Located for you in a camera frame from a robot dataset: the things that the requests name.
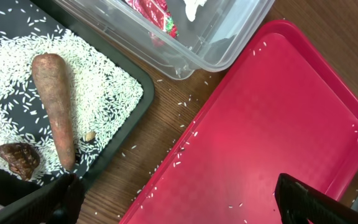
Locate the white rice pile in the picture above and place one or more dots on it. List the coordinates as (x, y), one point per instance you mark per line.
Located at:
(102, 94)

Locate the red candy wrapper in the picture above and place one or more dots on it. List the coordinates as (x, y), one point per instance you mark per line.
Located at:
(156, 11)

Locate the dark brown food scrap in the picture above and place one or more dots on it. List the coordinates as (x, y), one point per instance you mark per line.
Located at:
(22, 159)

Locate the brown carrot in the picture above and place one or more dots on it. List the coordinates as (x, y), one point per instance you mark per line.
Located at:
(51, 79)

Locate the clear plastic waste bin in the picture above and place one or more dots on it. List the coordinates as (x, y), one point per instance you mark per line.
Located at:
(211, 42)

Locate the black food waste tray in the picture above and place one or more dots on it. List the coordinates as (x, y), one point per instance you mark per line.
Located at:
(14, 189)

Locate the white paper napkin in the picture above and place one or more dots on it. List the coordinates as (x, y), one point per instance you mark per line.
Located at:
(191, 8)

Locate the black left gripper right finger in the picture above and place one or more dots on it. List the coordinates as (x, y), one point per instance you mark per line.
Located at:
(298, 203)

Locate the red plastic tray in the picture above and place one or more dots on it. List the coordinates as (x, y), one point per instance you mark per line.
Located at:
(280, 109)

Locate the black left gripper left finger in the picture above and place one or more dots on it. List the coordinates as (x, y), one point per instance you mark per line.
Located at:
(58, 202)

